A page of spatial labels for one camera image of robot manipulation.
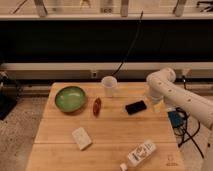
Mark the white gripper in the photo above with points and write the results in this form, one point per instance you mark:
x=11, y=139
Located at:
x=155, y=97

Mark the black eraser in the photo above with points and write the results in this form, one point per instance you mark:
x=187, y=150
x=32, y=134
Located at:
x=135, y=107

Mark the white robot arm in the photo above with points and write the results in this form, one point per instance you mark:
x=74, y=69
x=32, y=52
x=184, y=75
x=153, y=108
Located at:
x=161, y=85

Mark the white sponge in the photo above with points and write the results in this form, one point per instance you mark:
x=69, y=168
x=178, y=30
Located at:
x=81, y=138

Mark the blue box beside table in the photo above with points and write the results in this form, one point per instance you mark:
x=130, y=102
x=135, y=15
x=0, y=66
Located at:
x=175, y=119

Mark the white plastic bottle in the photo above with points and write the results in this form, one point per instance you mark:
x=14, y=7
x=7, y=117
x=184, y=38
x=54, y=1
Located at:
x=138, y=155

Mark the white plastic cup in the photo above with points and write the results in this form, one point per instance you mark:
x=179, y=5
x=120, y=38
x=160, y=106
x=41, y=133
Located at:
x=109, y=84

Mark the red brown toy object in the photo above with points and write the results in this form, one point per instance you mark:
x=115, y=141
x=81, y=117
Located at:
x=96, y=107

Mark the green ceramic bowl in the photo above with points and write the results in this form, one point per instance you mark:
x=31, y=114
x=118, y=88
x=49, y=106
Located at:
x=70, y=99

